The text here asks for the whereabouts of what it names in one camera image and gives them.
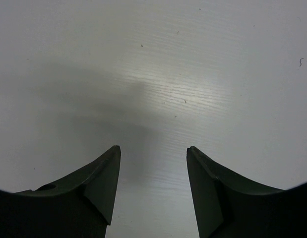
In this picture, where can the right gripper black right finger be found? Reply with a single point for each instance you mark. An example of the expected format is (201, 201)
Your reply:
(228, 205)

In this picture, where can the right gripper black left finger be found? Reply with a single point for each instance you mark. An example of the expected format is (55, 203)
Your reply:
(79, 205)

